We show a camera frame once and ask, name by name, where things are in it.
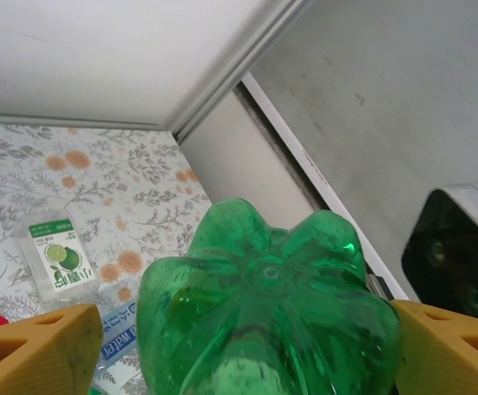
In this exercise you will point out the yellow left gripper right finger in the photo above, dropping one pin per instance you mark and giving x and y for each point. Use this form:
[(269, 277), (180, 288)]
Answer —
[(452, 358)]

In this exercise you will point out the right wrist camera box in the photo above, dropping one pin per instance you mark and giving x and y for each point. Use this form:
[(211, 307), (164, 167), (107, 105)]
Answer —
[(448, 255)]

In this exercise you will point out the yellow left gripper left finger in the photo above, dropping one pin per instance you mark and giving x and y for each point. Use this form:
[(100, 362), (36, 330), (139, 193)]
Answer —
[(29, 354)]

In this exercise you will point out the floral table cloth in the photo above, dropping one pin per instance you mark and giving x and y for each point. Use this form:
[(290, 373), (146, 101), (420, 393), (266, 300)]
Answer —
[(98, 185)]

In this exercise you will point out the aluminium frame post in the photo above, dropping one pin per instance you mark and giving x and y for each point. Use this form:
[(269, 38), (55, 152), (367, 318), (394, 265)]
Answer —
[(242, 66)]

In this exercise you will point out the square bottle blue water label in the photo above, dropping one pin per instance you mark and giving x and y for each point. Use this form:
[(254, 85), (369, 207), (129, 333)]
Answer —
[(117, 333)]

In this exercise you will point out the green plastic bottle yellow cap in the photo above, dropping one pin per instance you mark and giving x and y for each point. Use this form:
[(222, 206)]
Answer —
[(263, 308)]

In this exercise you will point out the square clear bottle lime label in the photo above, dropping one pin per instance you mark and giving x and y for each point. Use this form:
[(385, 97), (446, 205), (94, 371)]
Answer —
[(57, 255)]

